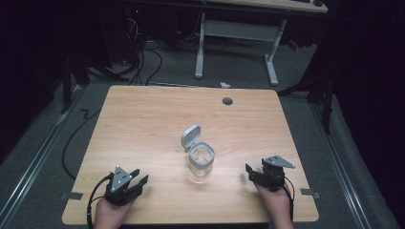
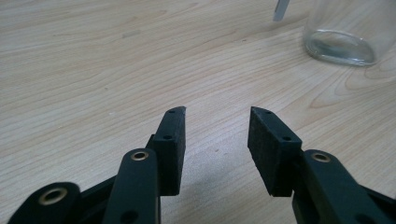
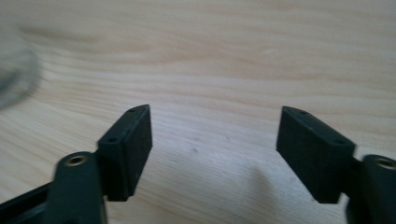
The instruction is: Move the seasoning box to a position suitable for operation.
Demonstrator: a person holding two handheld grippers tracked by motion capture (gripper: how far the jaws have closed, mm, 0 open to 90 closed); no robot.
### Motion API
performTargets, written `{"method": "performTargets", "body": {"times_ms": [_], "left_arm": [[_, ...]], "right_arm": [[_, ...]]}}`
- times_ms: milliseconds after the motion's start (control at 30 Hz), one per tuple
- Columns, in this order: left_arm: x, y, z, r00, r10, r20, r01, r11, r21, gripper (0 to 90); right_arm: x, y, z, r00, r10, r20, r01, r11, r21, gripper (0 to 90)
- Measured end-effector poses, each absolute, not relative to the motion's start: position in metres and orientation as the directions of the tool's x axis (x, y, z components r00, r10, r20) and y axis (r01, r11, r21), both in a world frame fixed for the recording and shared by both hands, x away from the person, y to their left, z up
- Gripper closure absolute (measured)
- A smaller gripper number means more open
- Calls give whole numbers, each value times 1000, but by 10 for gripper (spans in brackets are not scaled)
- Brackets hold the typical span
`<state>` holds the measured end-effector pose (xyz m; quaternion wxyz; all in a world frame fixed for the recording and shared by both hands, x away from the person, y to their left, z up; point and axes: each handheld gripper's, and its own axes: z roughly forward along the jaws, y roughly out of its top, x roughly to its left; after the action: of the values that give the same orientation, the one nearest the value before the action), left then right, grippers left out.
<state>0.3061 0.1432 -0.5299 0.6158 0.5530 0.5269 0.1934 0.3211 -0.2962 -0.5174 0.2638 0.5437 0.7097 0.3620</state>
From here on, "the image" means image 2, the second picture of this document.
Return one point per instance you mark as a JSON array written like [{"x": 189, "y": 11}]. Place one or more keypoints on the grey metal strip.
[{"x": 280, "y": 9}]

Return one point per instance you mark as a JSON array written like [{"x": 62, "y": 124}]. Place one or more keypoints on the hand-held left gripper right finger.
[{"x": 271, "y": 155}]

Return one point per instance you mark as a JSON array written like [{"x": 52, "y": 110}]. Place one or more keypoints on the clear glass jar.
[{"x": 348, "y": 34}]

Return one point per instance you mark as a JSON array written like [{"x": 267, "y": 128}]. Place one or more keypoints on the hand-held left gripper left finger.
[{"x": 171, "y": 149}]

